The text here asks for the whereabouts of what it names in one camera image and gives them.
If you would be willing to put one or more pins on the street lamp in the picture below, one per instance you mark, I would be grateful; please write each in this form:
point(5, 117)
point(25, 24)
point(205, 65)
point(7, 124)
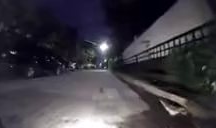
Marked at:
point(103, 46)

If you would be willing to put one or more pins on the grey asphalt road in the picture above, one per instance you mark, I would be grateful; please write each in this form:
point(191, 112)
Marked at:
point(79, 96)

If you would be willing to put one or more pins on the pale kerb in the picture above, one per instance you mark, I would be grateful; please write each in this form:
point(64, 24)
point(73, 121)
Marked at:
point(152, 90)

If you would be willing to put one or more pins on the dark metal railing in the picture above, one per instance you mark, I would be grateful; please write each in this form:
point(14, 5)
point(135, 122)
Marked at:
point(162, 50)

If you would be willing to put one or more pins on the row of parked cars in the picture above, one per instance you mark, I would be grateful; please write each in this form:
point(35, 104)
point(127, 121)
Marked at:
point(46, 65)

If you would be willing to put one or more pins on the pale building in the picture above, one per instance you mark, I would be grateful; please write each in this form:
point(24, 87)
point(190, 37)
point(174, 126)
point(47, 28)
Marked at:
point(169, 25)

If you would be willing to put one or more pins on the row of trees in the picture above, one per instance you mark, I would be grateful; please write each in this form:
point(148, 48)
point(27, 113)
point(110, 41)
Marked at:
point(36, 36)

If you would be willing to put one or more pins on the green bushes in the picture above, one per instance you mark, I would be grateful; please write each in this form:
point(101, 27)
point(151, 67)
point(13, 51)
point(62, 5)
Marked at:
point(196, 66)

